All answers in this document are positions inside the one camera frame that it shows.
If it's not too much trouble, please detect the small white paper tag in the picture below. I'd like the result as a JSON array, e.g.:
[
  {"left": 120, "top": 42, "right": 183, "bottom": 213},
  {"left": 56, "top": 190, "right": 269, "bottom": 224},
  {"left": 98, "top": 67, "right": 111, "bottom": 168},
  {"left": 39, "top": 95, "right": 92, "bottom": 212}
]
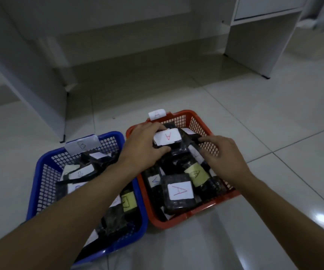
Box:
[{"left": 148, "top": 108, "right": 167, "bottom": 120}]

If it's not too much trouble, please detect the red plastic basket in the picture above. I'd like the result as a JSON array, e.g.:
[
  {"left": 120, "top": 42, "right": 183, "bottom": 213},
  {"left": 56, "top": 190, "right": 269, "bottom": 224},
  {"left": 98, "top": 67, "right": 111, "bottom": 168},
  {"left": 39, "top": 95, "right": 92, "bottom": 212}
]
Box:
[{"left": 125, "top": 109, "right": 242, "bottom": 230}]

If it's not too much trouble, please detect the person's right forearm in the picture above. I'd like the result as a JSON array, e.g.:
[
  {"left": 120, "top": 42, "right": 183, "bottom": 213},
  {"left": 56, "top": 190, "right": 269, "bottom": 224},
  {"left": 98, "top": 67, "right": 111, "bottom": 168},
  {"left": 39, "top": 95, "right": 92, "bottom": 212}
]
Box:
[{"left": 239, "top": 177, "right": 324, "bottom": 270}]

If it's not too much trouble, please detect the white desk side panel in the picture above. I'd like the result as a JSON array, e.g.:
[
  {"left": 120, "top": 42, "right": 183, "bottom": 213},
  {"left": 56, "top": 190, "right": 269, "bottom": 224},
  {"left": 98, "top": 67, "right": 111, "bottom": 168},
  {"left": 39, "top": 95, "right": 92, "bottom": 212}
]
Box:
[
  {"left": 0, "top": 2, "right": 68, "bottom": 143},
  {"left": 223, "top": 11, "right": 303, "bottom": 80}
]

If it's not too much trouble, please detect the blue plastic basket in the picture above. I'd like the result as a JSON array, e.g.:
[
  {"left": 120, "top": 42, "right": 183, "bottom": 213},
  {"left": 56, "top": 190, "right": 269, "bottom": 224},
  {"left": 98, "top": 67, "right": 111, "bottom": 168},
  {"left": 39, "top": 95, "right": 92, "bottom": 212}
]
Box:
[{"left": 25, "top": 131, "right": 149, "bottom": 267}]

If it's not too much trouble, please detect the beige cardboard box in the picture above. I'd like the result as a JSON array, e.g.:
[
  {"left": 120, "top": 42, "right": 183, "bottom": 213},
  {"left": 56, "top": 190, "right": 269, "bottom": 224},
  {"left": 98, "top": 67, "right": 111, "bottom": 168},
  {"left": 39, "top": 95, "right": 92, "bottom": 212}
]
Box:
[{"left": 284, "top": 25, "right": 324, "bottom": 61}]

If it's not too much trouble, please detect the large white paper tag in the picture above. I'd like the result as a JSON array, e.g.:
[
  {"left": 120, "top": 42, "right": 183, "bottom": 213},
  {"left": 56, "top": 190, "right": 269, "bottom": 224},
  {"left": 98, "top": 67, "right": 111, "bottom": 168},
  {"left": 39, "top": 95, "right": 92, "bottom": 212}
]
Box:
[{"left": 64, "top": 134, "right": 100, "bottom": 156}]

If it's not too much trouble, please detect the person's left hand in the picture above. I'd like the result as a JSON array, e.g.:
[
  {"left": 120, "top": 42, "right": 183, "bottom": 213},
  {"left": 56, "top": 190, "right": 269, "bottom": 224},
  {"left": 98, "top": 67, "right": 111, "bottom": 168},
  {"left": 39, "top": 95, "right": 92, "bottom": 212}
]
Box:
[{"left": 120, "top": 121, "right": 171, "bottom": 176}]

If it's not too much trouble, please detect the person's left forearm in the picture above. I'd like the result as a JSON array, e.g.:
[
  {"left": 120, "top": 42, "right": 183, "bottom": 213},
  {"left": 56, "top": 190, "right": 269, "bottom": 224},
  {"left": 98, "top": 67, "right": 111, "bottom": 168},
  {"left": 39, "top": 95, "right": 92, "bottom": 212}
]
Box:
[{"left": 0, "top": 163, "right": 136, "bottom": 270}]

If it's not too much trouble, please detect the white desk drawer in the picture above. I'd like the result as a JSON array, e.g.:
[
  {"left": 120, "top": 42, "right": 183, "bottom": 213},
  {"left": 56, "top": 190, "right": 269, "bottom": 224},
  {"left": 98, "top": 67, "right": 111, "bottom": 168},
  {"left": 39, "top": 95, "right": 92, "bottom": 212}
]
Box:
[{"left": 230, "top": 0, "right": 310, "bottom": 26}]

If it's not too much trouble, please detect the person's right hand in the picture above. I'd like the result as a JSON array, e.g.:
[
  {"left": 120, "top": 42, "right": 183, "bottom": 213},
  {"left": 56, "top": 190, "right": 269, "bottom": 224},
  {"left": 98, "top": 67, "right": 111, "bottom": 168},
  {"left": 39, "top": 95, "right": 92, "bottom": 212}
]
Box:
[{"left": 198, "top": 135, "right": 254, "bottom": 189}]

